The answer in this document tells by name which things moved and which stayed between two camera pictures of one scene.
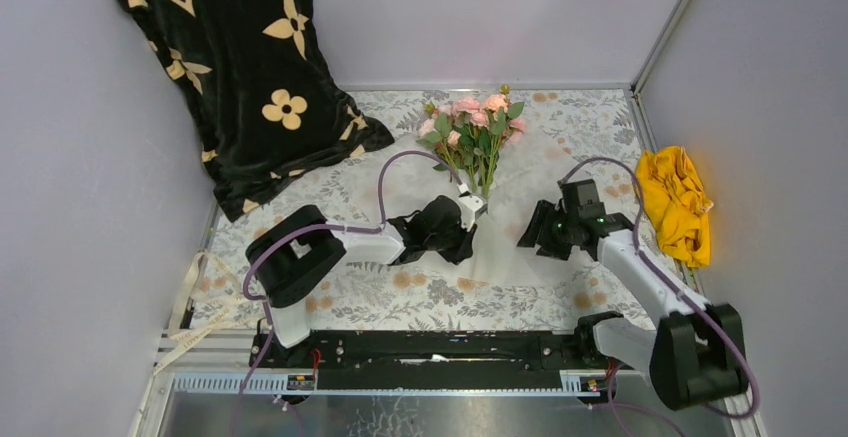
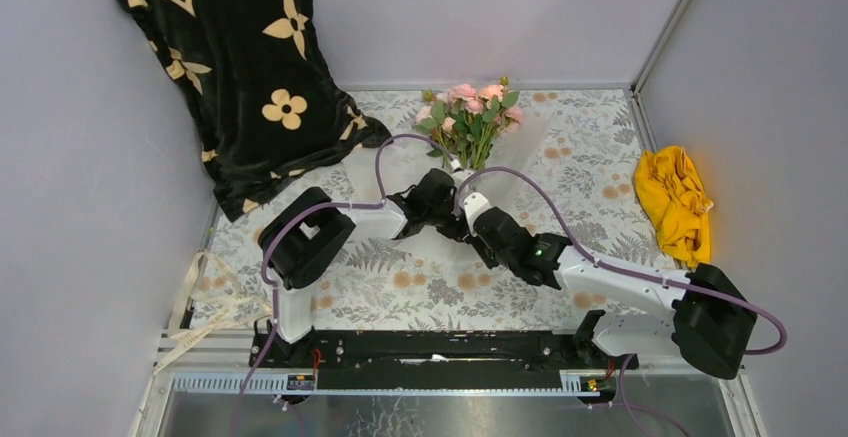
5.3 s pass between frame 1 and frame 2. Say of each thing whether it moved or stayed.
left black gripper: moved
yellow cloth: stayed
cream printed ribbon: stayed
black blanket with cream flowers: stayed
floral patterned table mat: stayed
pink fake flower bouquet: moved
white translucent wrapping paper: moved
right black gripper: moved
